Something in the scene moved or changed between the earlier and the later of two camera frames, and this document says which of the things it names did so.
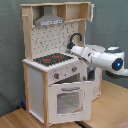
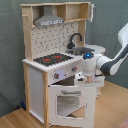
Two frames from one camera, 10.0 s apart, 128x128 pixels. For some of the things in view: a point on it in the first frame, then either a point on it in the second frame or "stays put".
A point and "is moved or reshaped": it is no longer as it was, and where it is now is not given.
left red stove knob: x=56 y=75 stays put
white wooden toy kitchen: x=59 y=86 stays put
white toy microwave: x=91 y=9 stays put
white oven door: x=69 y=102 is moved or reshaped
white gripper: x=86 y=53 to x=88 y=66
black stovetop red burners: x=52 y=59 stays put
